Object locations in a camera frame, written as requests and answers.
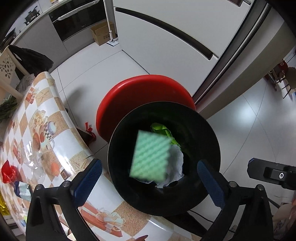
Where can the dark red ribbon bag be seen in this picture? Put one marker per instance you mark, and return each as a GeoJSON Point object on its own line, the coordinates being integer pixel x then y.
{"type": "Point", "coordinates": [86, 136]}

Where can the dining chair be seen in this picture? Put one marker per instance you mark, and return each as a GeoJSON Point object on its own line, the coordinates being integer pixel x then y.
{"type": "Point", "coordinates": [289, 81]}

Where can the grey patterned plastic bag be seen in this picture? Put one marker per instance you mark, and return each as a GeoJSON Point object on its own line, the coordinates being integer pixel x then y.
{"type": "Point", "coordinates": [25, 82]}

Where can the black built-in oven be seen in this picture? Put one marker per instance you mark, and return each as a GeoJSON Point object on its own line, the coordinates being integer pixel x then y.
{"type": "Point", "coordinates": [74, 23]}

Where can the patterned clothing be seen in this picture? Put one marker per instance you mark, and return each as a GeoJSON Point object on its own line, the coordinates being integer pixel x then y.
{"type": "Point", "coordinates": [281, 228]}

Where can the gold foil packet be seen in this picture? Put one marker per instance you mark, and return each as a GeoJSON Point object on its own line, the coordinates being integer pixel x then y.
{"type": "Point", "coordinates": [1, 205]}

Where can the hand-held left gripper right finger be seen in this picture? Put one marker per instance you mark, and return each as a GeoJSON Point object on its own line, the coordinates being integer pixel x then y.
{"type": "Point", "coordinates": [210, 183]}

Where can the black plastic bag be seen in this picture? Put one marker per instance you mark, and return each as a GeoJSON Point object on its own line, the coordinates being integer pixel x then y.
{"type": "Point", "coordinates": [32, 60]}

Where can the crumpled blue packet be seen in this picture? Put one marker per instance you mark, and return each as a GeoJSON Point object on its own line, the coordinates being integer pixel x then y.
{"type": "Point", "coordinates": [22, 188]}

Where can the grey sliding door frame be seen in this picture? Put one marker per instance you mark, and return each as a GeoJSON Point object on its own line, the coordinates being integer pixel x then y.
{"type": "Point", "coordinates": [242, 69]}

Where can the clear plastic wrapper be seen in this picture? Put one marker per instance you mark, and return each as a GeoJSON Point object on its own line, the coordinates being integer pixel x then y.
{"type": "Point", "coordinates": [34, 162]}

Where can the green leafy vegetables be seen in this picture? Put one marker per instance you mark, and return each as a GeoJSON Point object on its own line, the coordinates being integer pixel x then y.
{"type": "Point", "coordinates": [8, 107]}

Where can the red wrapper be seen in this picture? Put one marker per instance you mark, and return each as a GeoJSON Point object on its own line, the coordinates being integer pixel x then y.
{"type": "Point", "coordinates": [8, 172]}

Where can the white tissue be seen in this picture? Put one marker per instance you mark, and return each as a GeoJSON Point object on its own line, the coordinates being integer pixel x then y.
{"type": "Point", "coordinates": [177, 166]}

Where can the green plastic bag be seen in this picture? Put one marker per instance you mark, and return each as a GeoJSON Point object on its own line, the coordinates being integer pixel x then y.
{"type": "Point", "coordinates": [161, 129]}

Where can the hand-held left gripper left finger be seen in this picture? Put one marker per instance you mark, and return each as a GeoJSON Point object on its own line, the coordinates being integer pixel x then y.
{"type": "Point", "coordinates": [89, 183]}

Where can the white upright pole stand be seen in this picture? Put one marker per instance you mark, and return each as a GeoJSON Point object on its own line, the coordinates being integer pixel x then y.
{"type": "Point", "coordinates": [108, 20]}

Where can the black round trash bin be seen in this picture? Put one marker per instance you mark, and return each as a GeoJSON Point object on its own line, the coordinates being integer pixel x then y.
{"type": "Point", "coordinates": [203, 143]}

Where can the red plastic stool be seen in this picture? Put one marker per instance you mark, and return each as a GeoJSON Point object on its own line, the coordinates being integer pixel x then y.
{"type": "Point", "coordinates": [143, 92]}

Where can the wavy foam sponge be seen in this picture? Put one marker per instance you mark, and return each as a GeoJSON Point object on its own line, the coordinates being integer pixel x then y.
{"type": "Point", "coordinates": [150, 155]}

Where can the white refrigerator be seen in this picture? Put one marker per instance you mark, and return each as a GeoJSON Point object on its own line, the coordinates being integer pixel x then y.
{"type": "Point", "coordinates": [161, 41]}

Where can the beige perforated plastic chair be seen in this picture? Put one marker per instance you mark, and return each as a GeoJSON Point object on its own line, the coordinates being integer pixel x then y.
{"type": "Point", "coordinates": [7, 67]}

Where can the cardboard box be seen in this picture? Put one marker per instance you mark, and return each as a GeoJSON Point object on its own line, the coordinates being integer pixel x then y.
{"type": "Point", "coordinates": [103, 34]}

